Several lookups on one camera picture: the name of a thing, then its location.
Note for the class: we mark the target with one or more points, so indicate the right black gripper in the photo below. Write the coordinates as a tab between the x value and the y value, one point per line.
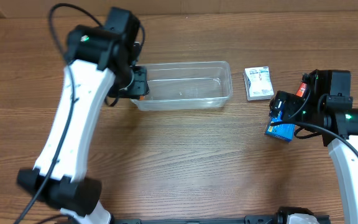
279	107

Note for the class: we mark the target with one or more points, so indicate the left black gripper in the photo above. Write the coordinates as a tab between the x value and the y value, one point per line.
138	82

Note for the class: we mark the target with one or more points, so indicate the white medicine box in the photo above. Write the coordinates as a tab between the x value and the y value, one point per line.
258	83

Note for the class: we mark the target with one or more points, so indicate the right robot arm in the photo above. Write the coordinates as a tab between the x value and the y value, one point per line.
326	109

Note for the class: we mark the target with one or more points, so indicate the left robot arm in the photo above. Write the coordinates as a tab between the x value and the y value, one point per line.
100	69

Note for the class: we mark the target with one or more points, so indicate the clear plastic container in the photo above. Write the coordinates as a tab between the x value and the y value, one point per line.
186	86

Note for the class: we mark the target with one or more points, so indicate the red box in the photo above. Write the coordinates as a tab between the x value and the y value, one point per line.
301	90

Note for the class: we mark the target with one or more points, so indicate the blue box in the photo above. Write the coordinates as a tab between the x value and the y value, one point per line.
282	131

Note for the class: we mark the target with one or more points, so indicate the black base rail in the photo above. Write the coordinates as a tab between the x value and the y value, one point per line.
282	216

